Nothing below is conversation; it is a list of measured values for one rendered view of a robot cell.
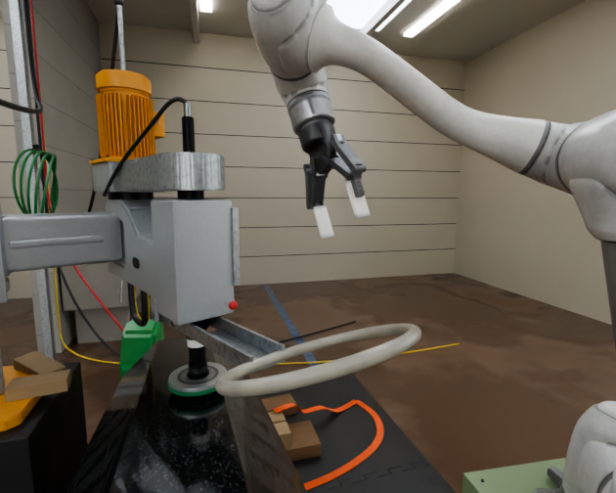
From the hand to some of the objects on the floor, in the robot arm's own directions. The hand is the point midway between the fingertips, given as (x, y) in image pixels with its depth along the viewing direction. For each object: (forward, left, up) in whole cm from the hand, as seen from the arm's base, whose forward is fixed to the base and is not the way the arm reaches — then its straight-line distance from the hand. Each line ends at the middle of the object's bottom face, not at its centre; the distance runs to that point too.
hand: (342, 222), depth 72 cm
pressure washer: (+83, -214, -168) cm, 285 cm away
